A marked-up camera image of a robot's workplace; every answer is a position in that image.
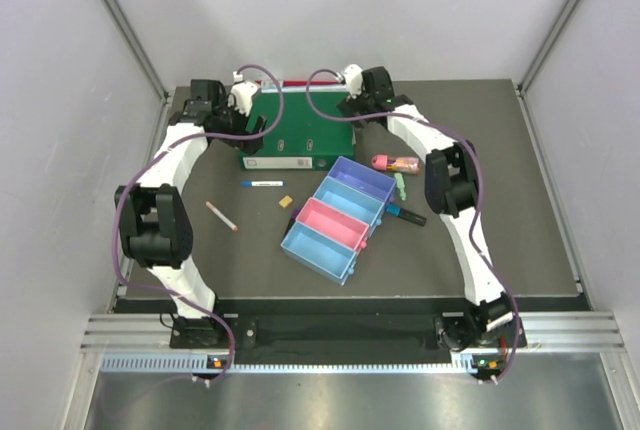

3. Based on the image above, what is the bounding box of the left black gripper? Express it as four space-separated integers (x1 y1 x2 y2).
212 93 265 155

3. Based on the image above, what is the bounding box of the white blue pen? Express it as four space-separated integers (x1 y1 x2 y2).
241 180 285 188

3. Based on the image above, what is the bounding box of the green ring binder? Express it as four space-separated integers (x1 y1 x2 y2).
239 85 356 171

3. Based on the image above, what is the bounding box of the purple drawer bin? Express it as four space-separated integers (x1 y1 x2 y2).
328 156 396 203

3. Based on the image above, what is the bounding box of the crayon tube pink cap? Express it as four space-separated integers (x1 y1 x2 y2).
371 154 420 175

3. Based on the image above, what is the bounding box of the yellow eraser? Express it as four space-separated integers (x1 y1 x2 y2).
279 195 293 208

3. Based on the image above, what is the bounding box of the green highlighter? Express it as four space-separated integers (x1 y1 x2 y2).
394 172 407 201

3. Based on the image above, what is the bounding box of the light blue bin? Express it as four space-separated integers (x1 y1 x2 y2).
313 177 384 228
281 222 357 285

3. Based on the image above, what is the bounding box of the blue black marker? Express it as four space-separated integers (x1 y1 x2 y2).
385 204 427 227

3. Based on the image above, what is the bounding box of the pink drawer bin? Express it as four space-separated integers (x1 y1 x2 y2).
296 198 369 252

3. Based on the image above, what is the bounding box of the purple black highlighter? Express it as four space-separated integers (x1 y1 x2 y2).
284 207 301 237

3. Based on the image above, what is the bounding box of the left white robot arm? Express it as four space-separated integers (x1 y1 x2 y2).
115 74 267 348

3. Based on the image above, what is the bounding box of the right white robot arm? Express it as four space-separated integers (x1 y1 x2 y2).
334 64 517 351

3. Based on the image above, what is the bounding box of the red folder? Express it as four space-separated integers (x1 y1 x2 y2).
257 79 342 89

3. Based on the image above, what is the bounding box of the pink pencil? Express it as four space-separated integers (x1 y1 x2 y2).
205 201 239 232

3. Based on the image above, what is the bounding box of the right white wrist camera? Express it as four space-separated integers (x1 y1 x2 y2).
339 64 363 98

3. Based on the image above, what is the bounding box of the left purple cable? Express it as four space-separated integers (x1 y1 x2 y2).
112 63 287 386

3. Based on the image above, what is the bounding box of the purple cable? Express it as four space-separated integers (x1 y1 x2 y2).
112 63 287 386
305 68 522 385

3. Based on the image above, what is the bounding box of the left aluminium frame post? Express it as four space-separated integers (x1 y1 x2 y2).
69 0 171 101

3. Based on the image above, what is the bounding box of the aluminium frame post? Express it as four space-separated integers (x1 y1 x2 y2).
69 0 171 101
515 0 583 99

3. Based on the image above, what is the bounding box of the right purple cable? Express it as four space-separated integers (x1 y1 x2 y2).
305 68 522 385

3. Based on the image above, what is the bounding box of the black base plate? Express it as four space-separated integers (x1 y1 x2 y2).
170 313 522 355

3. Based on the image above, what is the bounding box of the grey cable duct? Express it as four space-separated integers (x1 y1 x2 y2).
100 353 498 375

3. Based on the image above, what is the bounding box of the right aluminium frame post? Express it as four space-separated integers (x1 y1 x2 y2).
515 0 583 99

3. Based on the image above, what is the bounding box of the aluminium front rail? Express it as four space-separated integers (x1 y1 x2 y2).
80 312 624 363

